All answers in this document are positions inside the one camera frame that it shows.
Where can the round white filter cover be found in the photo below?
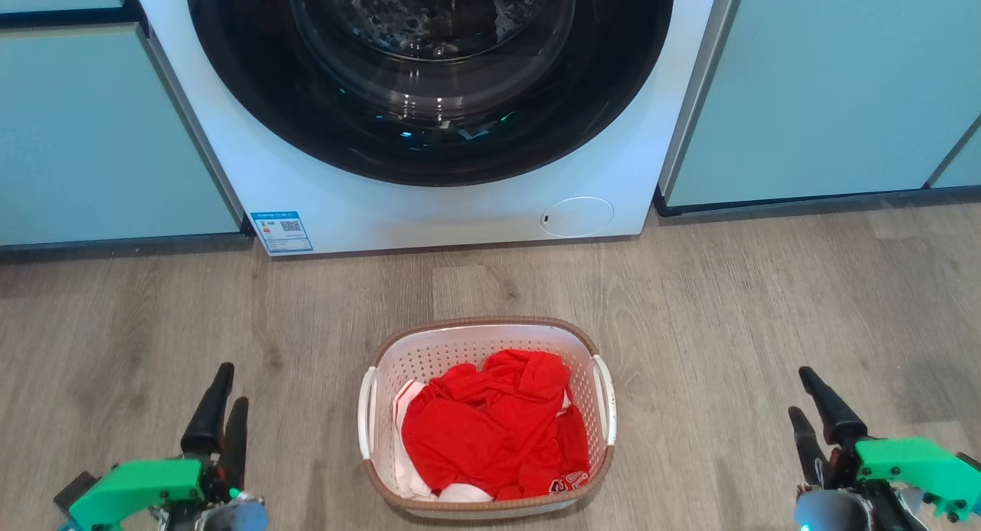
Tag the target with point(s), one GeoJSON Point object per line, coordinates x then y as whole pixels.
{"type": "Point", "coordinates": [577, 216]}

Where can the large pale teal cabinet door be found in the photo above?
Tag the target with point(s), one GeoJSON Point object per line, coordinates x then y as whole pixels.
{"type": "Point", "coordinates": [92, 132]}

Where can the black round washer door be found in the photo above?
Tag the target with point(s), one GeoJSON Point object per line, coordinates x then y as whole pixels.
{"type": "Point", "coordinates": [429, 132]}

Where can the white front-load washing machine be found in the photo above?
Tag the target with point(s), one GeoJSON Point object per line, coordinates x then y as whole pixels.
{"type": "Point", "coordinates": [429, 209]}

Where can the narrow pale teal cabinet door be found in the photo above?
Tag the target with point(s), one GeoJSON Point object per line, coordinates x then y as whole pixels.
{"type": "Point", "coordinates": [962, 167]}

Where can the white brown-rimmed laundry basket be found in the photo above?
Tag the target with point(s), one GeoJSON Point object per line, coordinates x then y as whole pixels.
{"type": "Point", "coordinates": [460, 343]}

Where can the red jersey garment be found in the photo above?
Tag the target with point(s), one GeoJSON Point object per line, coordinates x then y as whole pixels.
{"type": "Point", "coordinates": [490, 427]}

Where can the blue energy label sticker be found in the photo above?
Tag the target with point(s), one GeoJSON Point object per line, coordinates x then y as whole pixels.
{"type": "Point", "coordinates": [282, 231]}

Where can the wide pale teal cabinet door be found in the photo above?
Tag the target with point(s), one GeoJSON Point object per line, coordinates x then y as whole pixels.
{"type": "Point", "coordinates": [828, 86]}

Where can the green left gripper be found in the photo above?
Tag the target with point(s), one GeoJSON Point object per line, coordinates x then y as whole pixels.
{"type": "Point", "coordinates": [138, 489]}

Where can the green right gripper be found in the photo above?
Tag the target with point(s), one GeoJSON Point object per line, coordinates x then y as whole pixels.
{"type": "Point", "coordinates": [904, 470]}

